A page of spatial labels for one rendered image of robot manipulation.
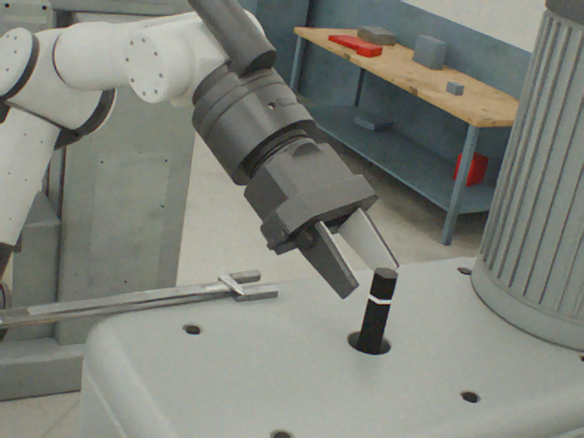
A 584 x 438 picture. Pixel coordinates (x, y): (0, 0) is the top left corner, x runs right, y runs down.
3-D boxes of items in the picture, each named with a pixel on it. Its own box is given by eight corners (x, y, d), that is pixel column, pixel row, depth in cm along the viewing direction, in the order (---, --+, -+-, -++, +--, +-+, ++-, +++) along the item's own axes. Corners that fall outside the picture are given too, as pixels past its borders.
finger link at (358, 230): (400, 264, 73) (356, 206, 75) (377, 285, 75) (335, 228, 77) (410, 259, 74) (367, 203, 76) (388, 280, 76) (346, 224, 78)
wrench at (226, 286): (3, 337, 65) (3, 328, 65) (-11, 311, 68) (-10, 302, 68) (277, 297, 78) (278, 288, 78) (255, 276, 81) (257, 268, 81)
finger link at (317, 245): (343, 301, 71) (299, 242, 73) (366, 280, 69) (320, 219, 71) (331, 307, 70) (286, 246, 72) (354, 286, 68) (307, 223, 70)
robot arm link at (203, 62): (177, 168, 76) (111, 74, 79) (267, 137, 83) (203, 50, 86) (224, 82, 68) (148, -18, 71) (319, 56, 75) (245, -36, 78)
